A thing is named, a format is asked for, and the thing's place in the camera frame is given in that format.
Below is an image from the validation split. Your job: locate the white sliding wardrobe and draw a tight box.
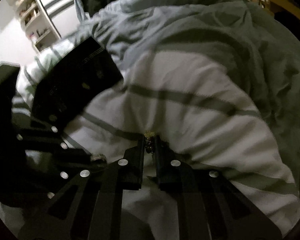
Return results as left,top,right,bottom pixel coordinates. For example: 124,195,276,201
38,0,79,37

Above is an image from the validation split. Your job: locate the white open shelf unit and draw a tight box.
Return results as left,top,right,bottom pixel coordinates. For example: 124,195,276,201
6,0,60,53

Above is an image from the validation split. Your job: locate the black jewelry box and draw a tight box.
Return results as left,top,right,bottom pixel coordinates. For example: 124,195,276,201
31,37,123,129

